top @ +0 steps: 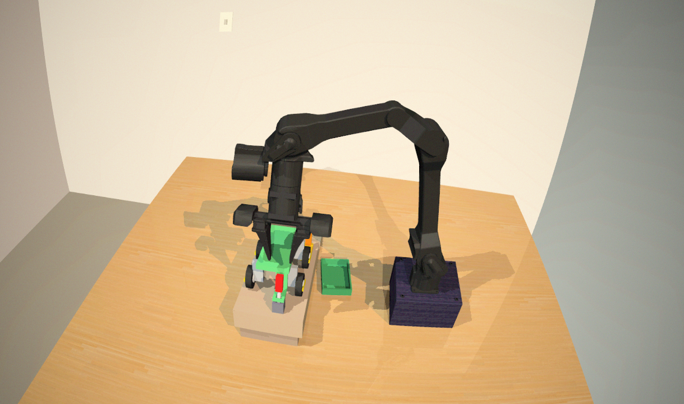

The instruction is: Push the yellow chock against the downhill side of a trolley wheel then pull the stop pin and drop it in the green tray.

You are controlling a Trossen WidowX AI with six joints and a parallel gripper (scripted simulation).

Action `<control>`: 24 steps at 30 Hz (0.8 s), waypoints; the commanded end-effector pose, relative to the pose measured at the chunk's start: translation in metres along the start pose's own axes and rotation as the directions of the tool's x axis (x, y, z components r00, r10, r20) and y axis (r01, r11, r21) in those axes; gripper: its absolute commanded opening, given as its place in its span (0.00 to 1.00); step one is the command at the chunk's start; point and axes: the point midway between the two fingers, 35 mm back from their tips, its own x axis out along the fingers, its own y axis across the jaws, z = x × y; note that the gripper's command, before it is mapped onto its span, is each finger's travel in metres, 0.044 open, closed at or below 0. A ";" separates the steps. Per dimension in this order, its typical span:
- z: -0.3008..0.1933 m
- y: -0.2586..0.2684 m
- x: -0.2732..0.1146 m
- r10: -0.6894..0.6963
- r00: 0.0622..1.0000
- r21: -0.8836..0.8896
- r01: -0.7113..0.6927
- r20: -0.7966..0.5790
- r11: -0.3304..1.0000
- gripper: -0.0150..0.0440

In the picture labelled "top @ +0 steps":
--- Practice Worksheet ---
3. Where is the green tray floor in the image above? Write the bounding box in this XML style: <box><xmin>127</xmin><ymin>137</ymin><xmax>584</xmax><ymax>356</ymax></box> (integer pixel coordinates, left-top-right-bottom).
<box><xmin>323</xmin><ymin>264</ymin><xmax>350</xmax><ymax>288</ymax></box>

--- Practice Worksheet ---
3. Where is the green trolley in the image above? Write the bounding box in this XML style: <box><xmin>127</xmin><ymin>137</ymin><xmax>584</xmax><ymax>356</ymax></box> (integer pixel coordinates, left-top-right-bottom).
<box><xmin>244</xmin><ymin>225</ymin><xmax>312</xmax><ymax>303</ymax></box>

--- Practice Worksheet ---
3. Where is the red-headed pin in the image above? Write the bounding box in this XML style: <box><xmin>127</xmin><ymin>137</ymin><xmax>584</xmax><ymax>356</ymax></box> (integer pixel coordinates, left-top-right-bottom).
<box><xmin>275</xmin><ymin>274</ymin><xmax>284</xmax><ymax>299</ymax></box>

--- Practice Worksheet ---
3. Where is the yellow wheel chock with orange handle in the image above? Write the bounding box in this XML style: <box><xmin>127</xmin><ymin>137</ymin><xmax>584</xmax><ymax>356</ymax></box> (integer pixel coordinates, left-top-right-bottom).
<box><xmin>305</xmin><ymin>234</ymin><xmax>314</xmax><ymax>253</ymax></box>

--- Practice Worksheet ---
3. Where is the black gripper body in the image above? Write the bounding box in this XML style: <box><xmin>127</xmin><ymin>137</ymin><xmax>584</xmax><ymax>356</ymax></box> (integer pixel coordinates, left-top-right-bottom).
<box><xmin>233</xmin><ymin>183</ymin><xmax>333</xmax><ymax>238</ymax></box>

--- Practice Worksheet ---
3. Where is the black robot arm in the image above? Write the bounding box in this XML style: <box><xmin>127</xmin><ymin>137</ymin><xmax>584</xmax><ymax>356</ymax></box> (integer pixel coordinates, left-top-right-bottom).
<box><xmin>231</xmin><ymin>100</ymin><xmax>449</xmax><ymax>294</ymax></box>

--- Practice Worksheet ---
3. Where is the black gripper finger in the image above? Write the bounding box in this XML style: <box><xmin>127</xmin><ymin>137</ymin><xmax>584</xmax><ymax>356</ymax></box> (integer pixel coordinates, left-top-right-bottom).
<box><xmin>289</xmin><ymin>229</ymin><xmax>311</xmax><ymax>264</ymax></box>
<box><xmin>251</xmin><ymin>223</ymin><xmax>272</xmax><ymax>260</ymax></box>

